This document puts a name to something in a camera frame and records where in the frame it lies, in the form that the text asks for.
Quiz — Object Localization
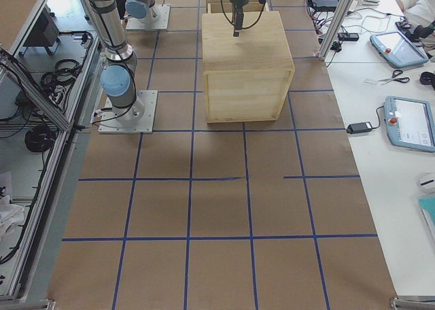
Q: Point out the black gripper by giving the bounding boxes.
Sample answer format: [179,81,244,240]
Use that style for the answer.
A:
[229,0,249,37]

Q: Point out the wooden drawer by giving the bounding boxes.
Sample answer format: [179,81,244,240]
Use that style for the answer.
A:
[205,0,271,15]

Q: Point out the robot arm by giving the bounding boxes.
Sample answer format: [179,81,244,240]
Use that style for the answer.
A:
[125,0,160,24]
[86,0,249,63]

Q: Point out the wooden drawer cabinet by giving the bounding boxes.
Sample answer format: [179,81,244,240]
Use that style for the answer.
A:
[201,11,295,123]

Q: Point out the upper teach pendant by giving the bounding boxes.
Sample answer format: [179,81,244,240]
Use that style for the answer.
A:
[370,31,429,69]

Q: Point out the teach pendant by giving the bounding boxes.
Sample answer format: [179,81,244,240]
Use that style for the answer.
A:
[370,31,429,69]
[384,96,434,153]

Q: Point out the black power brick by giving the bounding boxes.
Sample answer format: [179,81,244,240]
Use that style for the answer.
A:
[346,122,373,135]

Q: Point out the black scissors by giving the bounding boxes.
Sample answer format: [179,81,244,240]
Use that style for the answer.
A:
[379,69,410,85]

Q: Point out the person in white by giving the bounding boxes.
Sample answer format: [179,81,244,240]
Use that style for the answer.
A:
[396,0,434,27]

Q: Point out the brown paper table mat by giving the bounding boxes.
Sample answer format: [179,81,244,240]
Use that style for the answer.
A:
[48,0,395,309]

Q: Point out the lower teach pendant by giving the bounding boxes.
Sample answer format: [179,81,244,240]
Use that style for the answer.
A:
[384,96,434,153]

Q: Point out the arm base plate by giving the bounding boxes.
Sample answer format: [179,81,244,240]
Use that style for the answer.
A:
[98,90,158,134]
[126,3,171,31]

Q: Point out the aluminium frame post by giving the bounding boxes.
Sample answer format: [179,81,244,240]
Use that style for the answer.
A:
[318,0,353,61]

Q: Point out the black cable bundle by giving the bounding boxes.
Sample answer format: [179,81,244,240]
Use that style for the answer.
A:
[40,31,94,107]

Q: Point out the aluminium frame rail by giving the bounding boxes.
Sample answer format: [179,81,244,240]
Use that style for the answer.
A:
[0,0,103,303]

